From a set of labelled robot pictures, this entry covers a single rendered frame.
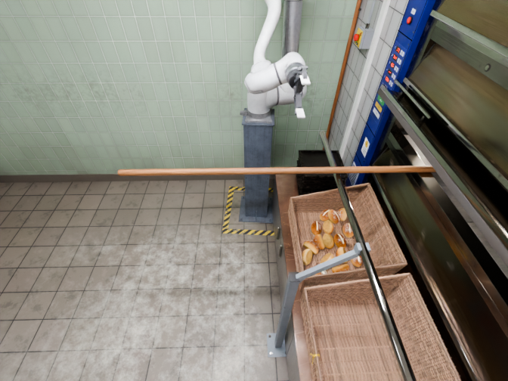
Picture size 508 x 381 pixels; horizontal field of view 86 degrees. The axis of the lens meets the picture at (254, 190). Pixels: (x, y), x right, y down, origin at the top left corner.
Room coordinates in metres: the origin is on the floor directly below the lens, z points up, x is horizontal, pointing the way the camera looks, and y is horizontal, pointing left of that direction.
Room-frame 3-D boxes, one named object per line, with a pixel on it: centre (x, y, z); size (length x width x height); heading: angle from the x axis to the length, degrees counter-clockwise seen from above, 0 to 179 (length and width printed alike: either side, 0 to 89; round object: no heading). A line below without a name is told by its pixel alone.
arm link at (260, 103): (1.69, -0.04, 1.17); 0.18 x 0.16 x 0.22; 106
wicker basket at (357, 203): (0.91, -0.48, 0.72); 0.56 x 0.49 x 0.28; 2
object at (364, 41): (1.84, -0.67, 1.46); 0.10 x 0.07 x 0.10; 2
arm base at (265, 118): (1.69, -0.01, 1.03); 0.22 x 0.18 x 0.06; 88
